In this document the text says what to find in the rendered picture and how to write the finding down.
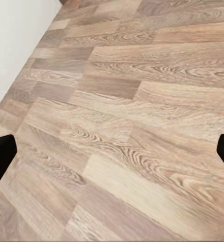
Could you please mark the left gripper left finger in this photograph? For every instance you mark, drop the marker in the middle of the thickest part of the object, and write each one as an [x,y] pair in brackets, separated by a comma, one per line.
[8,150]

